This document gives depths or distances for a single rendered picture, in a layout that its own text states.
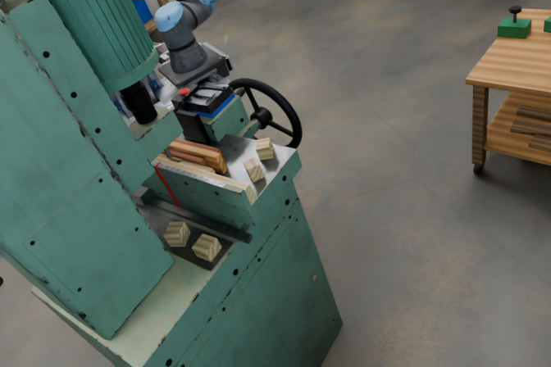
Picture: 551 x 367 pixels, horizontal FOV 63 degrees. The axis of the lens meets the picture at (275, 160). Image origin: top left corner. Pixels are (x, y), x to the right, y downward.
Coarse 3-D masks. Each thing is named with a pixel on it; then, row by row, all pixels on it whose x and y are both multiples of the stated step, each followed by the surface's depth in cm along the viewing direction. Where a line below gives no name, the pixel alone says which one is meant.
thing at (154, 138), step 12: (156, 108) 107; (168, 108) 106; (156, 120) 103; (168, 120) 105; (132, 132) 102; (144, 132) 101; (156, 132) 103; (168, 132) 106; (180, 132) 109; (144, 144) 101; (156, 144) 103; (168, 144) 106; (156, 156) 104
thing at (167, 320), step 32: (288, 192) 118; (160, 224) 117; (192, 224) 114; (192, 256) 106; (224, 256) 103; (32, 288) 112; (160, 288) 101; (192, 288) 99; (224, 288) 104; (128, 320) 97; (160, 320) 95; (192, 320) 97; (128, 352) 91; (160, 352) 91
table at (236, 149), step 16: (256, 128) 128; (208, 144) 120; (224, 144) 118; (240, 144) 116; (256, 144) 114; (272, 144) 112; (240, 160) 111; (272, 160) 108; (288, 160) 107; (224, 176) 108; (240, 176) 107; (272, 176) 104; (288, 176) 108; (160, 192) 120; (176, 192) 113; (192, 192) 108; (256, 192) 101; (272, 192) 104; (208, 208) 109; (224, 208) 104; (240, 208) 99; (256, 208) 100; (256, 224) 101
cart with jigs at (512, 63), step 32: (512, 32) 181; (544, 32) 179; (480, 64) 175; (512, 64) 170; (544, 64) 165; (480, 96) 174; (512, 96) 209; (544, 96) 156; (480, 128) 184; (512, 128) 191; (544, 128) 186; (480, 160) 195; (544, 160) 176
